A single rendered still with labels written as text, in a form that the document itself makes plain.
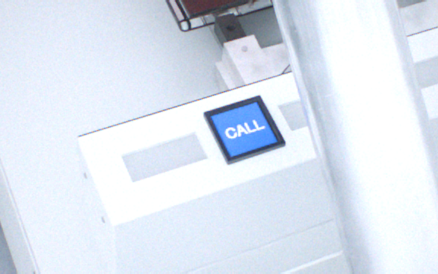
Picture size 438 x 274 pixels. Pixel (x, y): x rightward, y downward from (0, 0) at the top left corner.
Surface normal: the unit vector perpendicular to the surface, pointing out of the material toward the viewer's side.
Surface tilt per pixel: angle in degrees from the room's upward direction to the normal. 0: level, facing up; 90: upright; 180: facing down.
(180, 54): 0
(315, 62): 64
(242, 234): 90
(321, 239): 90
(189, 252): 90
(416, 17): 0
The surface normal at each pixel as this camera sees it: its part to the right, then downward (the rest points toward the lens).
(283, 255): 0.39, 0.78
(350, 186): -0.65, 0.24
